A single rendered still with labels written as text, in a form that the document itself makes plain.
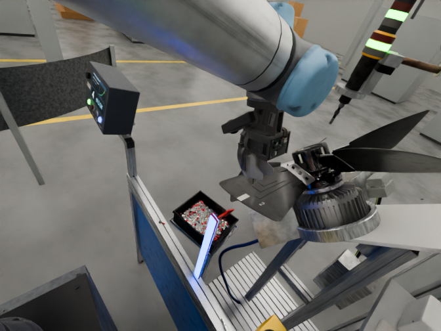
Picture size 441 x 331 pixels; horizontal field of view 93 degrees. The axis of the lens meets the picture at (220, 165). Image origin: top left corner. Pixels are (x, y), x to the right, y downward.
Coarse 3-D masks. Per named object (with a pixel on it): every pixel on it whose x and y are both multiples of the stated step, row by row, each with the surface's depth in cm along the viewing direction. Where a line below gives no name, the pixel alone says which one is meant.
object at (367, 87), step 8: (392, 56) 43; (400, 56) 43; (376, 64) 46; (384, 64) 45; (392, 64) 44; (376, 72) 46; (384, 72) 45; (368, 80) 47; (376, 80) 46; (336, 88) 50; (344, 88) 49; (360, 88) 50; (368, 88) 48; (352, 96) 48; (360, 96) 48
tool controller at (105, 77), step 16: (96, 64) 84; (96, 80) 79; (112, 80) 77; (128, 80) 84; (96, 96) 81; (112, 96) 74; (128, 96) 77; (112, 112) 77; (128, 112) 81; (112, 128) 81; (128, 128) 85
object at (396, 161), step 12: (348, 156) 57; (360, 156) 53; (372, 156) 50; (384, 156) 47; (396, 156) 44; (408, 156) 42; (420, 156) 40; (432, 156) 39; (360, 168) 60; (372, 168) 57; (384, 168) 54; (396, 168) 51; (408, 168) 49; (420, 168) 47; (432, 168) 45
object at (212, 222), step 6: (210, 216) 49; (210, 222) 50; (216, 222) 48; (210, 228) 51; (210, 234) 52; (204, 240) 55; (204, 246) 57; (204, 252) 58; (198, 258) 63; (204, 258) 59; (198, 264) 64; (198, 270) 65; (198, 276) 68
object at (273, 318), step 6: (270, 318) 46; (276, 318) 46; (264, 324) 45; (270, 324) 45; (276, 324) 45; (282, 324) 46; (258, 330) 44; (264, 330) 44; (270, 330) 44; (276, 330) 44; (282, 330) 45
